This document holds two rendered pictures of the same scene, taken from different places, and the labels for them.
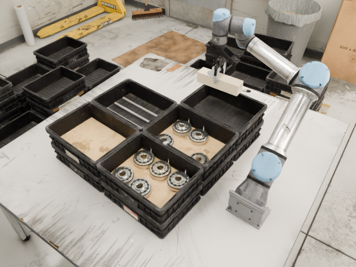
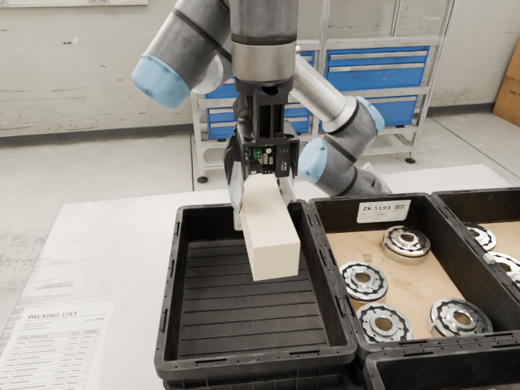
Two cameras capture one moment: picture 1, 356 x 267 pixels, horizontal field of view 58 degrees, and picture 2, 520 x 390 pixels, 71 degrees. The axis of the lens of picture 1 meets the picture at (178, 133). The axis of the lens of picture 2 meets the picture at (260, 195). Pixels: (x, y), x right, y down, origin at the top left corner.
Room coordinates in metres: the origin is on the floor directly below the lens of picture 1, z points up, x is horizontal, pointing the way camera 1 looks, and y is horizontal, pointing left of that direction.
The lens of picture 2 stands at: (1.77, 0.11, 1.42)
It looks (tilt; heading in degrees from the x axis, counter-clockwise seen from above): 34 degrees down; 225
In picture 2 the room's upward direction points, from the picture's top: straight up
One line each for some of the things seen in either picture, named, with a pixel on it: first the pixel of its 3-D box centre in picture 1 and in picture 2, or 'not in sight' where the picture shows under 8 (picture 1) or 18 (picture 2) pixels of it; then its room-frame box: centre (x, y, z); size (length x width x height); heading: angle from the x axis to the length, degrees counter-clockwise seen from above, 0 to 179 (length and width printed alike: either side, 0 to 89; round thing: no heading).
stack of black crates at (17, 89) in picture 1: (33, 93); not in sight; (2.40, 1.31, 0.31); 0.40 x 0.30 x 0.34; 145
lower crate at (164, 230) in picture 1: (151, 189); not in sight; (0.97, 0.13, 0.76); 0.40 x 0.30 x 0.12; 51
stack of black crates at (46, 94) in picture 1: (61, 104); not in sight; (2.17, 0.98, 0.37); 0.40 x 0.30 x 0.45; 145
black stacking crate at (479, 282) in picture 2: (189, 140); (396, 275); (1.21, -0.06, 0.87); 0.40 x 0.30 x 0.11; 51
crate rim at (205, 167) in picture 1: (190, 133); (401, 256); (1.21, -0.06, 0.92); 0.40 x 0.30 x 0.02; 51
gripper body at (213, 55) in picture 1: (216, 53); (265, 125); (1.46, -0.19, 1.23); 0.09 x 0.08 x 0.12; 55
